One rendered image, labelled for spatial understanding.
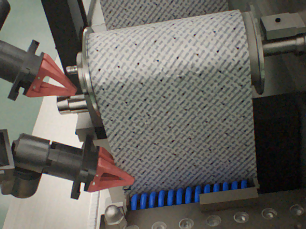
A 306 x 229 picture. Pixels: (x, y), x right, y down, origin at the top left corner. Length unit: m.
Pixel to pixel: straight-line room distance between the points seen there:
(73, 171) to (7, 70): 0.19
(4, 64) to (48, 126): 0.56
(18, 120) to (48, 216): 2.10
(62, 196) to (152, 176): 0.32
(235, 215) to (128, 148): 0.20
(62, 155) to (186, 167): 0.21
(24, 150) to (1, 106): 2.56
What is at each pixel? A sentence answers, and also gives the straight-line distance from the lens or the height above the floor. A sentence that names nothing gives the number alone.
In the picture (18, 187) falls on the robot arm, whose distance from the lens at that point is 0.87.
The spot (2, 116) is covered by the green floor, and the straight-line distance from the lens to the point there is 3.25.
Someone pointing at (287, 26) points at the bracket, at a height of 1.29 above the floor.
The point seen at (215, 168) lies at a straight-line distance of 0.84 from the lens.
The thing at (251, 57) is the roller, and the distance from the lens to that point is 0.73.
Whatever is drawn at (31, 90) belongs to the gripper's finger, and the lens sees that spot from 0.82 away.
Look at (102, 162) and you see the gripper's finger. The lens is 0.81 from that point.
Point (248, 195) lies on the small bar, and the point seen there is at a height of 1.05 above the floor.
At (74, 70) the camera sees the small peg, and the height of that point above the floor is 1.25.
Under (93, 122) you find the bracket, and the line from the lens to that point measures 0.86.
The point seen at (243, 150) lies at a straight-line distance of 0.82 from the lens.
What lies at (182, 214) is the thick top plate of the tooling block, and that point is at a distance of 0.82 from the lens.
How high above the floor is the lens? 1.63
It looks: 35 degrees down
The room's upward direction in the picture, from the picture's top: 12 degrees counter-clockwise
